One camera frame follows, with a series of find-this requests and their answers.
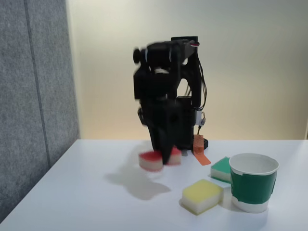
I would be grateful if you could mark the red sponge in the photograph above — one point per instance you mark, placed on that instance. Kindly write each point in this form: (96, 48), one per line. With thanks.
(149, 162)

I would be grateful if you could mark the orange tape strip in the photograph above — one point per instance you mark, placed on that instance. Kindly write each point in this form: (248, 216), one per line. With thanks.
(201, 151)

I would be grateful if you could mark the white controller box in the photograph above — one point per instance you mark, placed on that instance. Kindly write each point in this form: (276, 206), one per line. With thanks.
(200, 118)

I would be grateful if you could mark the yellow sponge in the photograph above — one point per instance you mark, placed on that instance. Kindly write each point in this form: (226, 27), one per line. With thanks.
(201, 195)

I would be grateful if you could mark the green sponge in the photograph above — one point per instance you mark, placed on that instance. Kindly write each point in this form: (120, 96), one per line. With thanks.
(222, 169)

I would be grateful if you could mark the white paper cup green band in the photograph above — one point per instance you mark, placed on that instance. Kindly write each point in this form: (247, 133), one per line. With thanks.
(252, 187)

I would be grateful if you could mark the grey felt partition panel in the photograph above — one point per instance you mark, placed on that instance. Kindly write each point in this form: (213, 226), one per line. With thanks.
(36, 96)

